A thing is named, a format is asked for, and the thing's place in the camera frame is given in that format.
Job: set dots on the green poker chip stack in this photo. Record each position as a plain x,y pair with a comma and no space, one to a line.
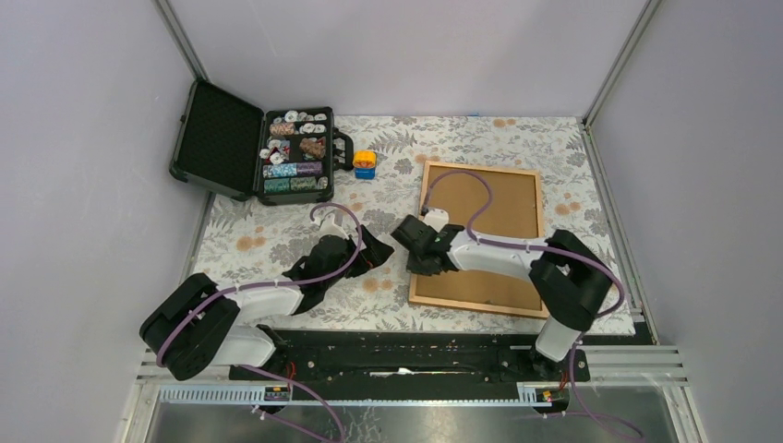
277,186

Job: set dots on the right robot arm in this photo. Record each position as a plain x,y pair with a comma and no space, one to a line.
570,280

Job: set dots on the cyan poker chip stack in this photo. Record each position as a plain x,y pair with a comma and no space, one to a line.
282,170

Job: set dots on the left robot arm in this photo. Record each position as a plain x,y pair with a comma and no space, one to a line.
201,324

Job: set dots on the purple poker chip stack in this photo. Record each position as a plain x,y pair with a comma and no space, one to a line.
309,168

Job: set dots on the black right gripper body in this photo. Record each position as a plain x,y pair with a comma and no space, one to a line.
415,264

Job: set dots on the black poker chip case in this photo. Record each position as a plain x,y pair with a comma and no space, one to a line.
224,142

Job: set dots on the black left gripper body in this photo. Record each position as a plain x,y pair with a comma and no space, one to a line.
353,269

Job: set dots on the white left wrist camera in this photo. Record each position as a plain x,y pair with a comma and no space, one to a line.
331,224

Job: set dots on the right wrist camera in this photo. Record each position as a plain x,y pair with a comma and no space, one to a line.
435,218

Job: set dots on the orange poker chip roll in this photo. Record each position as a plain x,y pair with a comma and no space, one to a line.
312,148

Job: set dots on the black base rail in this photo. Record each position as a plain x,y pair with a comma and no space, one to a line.
398,366

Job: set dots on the wooden picture frame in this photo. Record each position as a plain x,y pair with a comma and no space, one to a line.
477,306

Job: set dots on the floral patterned table mat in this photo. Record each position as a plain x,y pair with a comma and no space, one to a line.
248,242

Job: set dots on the yellow and blue toy block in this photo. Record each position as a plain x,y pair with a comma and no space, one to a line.
365,164

